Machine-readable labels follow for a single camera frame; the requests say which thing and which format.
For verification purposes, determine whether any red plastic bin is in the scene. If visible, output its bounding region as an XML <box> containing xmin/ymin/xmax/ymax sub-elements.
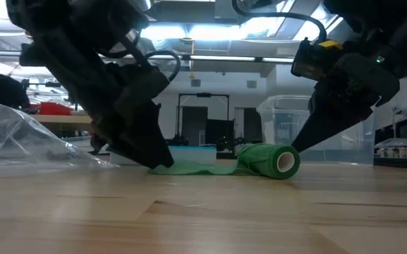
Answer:
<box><xmin>39</xmin><ymin>101</ymin><xmax>73</xmax><ymax>116</ymax></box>

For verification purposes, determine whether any black frame robot station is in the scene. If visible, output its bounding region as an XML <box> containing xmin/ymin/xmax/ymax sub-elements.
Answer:
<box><xmin>176</xmin><ymin>92</ymin><xmax>232</xmax><ymax>149</ymax></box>

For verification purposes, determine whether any clear plastic zip bag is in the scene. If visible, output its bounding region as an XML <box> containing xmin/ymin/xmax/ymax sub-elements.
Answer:
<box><xmin>0</xmin><ymin>102</ymin><xmax>119</xmax><ymax>178</ymax></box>

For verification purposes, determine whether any green elastic bandage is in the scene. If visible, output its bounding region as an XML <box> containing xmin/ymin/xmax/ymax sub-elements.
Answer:
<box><xmin>148</xmin><ymin>143</ymin><xmax>301</xmax><ymax>180</ymax></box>

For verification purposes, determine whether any tray of small bottles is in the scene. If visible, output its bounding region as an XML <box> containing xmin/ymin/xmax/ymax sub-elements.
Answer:
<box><xmin>374</xmin><ymin>137</ymin><xmax>407</xmax><ymax>159</ymax></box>

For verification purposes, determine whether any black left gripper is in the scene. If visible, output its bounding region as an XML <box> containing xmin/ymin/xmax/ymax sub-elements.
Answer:
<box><xmin>18</xmin><ymin>30</ymin><xmax>176</xmax><ymax>170</ymax></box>

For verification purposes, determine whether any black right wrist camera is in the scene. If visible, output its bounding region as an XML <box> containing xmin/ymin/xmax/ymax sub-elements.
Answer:
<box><xmin>290</xmin><ymin>37</ymin><xmax>347</xmax><ymax>83</ymax></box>

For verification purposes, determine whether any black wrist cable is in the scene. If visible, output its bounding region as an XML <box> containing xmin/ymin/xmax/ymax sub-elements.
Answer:
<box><xmin>144</xmin><ymin>49</ymin><xmax>183</xmax><ymax>84</ymax></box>
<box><xmin>232</xmin><ymin>0</ymin><xmax>328</xmax><ymax>45</ymax></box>

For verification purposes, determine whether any clear plastic storage bin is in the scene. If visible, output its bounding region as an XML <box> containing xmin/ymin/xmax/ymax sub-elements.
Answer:
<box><xmin>257</xmin><ymin>94</ymin><xmax>379</xmax><ymax>166</ymax></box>

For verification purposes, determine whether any long ceiling light rail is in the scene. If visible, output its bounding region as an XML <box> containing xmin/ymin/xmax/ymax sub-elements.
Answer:
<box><xmin>0</xmin><ymin>51</ymin><xmax>296</xmax><ymax>64</ymax></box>

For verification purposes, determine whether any wheeled workbench with wooden top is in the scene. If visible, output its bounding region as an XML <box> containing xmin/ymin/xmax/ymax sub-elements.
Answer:
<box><xmin>30</xmin><ymin>112</ymin><xmax>95</xmax><ymax>134</ymax></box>

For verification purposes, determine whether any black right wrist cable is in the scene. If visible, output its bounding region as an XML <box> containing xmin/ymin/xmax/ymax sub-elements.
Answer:
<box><xmin>232</xmin><ymin>0</ymin><xmax>328</xmax><ymax>45</ymax></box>

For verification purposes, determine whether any blue white pill organizer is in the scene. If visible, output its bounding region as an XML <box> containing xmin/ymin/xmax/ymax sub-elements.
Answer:
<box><xmin>108</xmin><ymin>144</ymin><xmax>219</xmax><ymax>166</ymax></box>

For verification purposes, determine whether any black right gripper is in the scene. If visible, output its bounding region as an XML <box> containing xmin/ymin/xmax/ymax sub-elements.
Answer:
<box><xmin>290</xmin><ymin>52</ymin><xmax>401</xmax><ymax>154</ymax></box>

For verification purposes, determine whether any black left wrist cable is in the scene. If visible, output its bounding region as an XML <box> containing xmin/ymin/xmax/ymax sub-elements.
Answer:
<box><xmin>144</xmin><ymin>49</ymin><xmax>183</xmax><ymax>84</ymax></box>

